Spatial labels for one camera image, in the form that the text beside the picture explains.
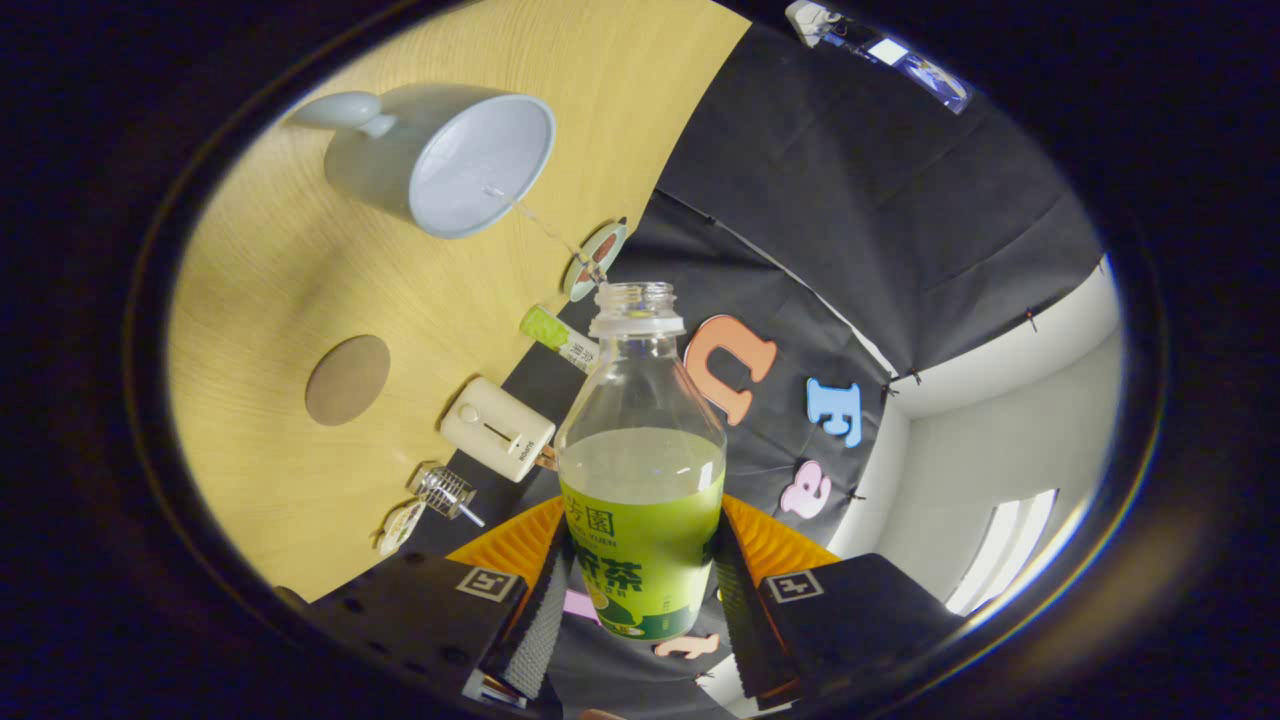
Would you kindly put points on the ceiling light panel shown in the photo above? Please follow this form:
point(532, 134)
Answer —
point(1005, 550)

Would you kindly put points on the brown food piece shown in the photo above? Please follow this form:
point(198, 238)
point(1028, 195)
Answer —
point(593, 270)
point(608, 246)

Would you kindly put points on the brown toast slice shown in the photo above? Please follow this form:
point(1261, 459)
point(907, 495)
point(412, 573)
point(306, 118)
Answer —
point(546, 459)

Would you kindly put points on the white toaster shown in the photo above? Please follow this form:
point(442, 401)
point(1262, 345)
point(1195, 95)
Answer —
point(495, 430)

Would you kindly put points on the pale drinking straw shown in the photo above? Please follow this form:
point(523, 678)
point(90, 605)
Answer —
point(472, 517)

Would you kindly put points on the white cup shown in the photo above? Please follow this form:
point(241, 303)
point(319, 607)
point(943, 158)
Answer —
point(370, 170)

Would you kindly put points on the green label juice bottle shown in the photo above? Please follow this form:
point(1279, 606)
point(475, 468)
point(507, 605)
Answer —
point(640, 540)

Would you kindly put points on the round brown coaster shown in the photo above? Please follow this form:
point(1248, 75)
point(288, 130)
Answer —
point(348, 380)

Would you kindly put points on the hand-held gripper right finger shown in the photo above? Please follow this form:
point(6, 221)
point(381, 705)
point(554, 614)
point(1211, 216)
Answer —
point(740, 620)

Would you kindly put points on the pale green plate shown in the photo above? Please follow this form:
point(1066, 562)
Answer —
point(577, 283)

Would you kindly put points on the white divided snack tray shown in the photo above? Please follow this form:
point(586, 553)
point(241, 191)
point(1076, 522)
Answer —
point(400, 528)

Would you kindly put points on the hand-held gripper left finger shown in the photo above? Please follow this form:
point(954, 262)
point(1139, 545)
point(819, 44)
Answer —
point(540, 620)

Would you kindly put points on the wooden table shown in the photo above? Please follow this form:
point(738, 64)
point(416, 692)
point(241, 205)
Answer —
point(280, 270)

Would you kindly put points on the slim capped drink bottle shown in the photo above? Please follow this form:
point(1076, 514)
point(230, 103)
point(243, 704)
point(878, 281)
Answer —
point(550, 332)

